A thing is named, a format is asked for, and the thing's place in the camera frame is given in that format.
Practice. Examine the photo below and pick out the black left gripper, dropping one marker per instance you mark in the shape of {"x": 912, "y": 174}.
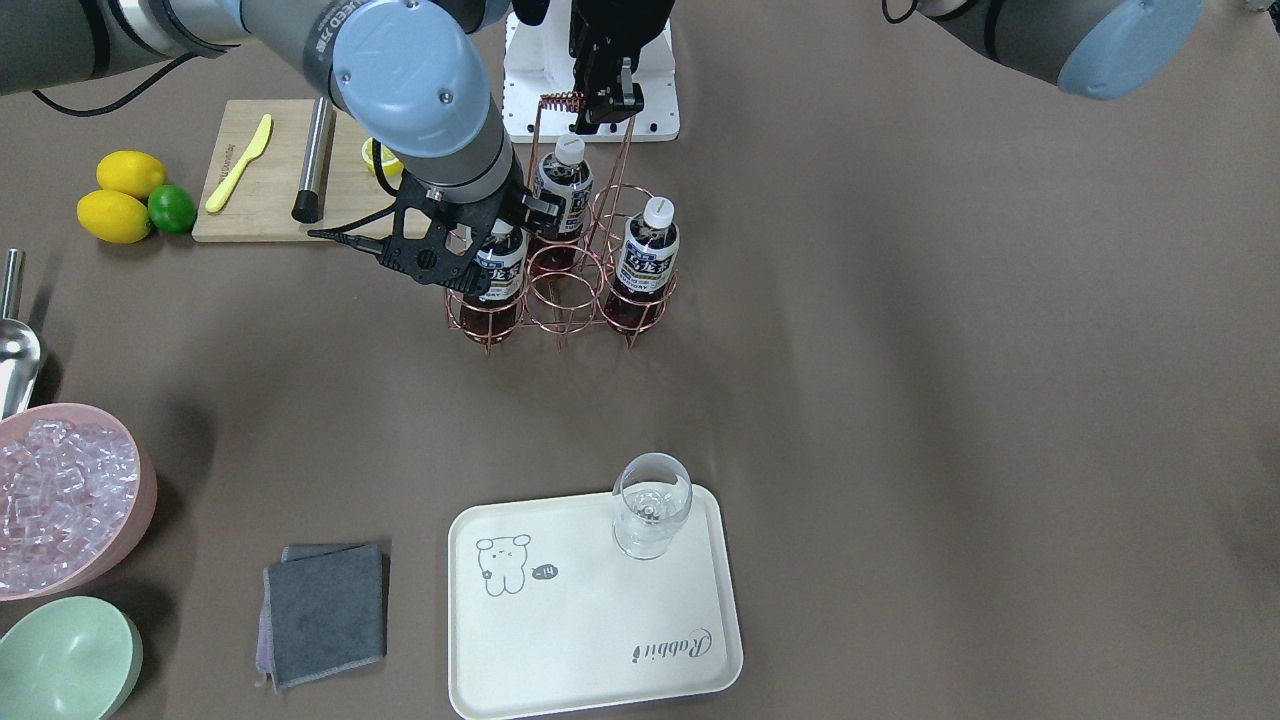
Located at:
{"x": 607, "y": 30}

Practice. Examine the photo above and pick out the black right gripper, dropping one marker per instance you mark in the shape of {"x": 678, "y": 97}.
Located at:
{"x": 508, "y": 203}

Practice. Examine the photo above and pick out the tea bottle white cap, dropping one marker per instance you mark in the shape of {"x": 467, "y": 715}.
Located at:
{"x": 562, "y": 174}

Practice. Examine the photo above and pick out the copper wire bottle basket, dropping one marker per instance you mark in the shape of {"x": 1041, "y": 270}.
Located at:
{"x": 563, "y": 303}

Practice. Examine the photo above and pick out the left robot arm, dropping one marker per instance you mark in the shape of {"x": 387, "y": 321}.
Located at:
{"x": 1096, "y": 49}

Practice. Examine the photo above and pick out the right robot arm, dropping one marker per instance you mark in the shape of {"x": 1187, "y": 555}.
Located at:
{"x": 406, "y": 71}

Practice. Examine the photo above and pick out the half lemon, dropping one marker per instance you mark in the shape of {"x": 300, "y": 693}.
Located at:
{"x": 378, "y": 158}

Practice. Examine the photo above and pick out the steel muddler black tip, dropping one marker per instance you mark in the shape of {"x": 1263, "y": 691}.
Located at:
{"x": 308, "y": 205}

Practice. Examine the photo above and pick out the wooden cutting board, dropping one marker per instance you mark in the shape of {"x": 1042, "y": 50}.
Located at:
{"x": 260, "y": 208}

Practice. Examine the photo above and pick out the yellow plastic knife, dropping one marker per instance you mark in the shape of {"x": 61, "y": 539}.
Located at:
{"x": 253, "y": 151}

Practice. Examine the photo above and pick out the green lime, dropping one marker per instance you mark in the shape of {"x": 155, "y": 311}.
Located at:
{"x": 171, "y": 210}

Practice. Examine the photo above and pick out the yellow lemon upper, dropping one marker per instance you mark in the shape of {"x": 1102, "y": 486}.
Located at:
{"x": 133, "y": 172}

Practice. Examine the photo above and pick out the yellow lemon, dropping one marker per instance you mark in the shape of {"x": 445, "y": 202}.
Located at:
{"x": 114, "y": 217}
{"x": 133, "y": 172}

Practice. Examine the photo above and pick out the yellow lemon lower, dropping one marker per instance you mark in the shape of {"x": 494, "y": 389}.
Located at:
{"x": 114, "y": 217}

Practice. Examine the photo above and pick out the clear wine glass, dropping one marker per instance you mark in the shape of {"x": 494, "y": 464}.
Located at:
{"x": 652, "y": 501}

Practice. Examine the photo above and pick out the grey folded cloth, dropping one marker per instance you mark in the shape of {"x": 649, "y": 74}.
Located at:
{"x": 323, "y": 612}

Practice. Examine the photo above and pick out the cream rabbit tray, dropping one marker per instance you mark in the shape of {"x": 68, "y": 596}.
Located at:
{"x": 547, "y": 614}

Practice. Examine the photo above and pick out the metal ice scoop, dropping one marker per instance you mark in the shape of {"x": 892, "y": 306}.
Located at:
{"x": 22, "y": 353}

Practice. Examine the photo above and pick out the pink bowl with ice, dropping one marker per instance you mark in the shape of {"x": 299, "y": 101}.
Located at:
{"x": 78, "y": 495}

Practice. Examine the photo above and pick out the green bowl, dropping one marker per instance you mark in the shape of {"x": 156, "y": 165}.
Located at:
{"x": 76, "y": 658}

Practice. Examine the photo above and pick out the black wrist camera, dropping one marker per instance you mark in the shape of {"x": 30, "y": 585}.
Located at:
{"x": 426, "y": 259}

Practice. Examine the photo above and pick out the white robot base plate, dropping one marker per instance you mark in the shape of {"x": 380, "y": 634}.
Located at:
{"x": 537, "y": 62}

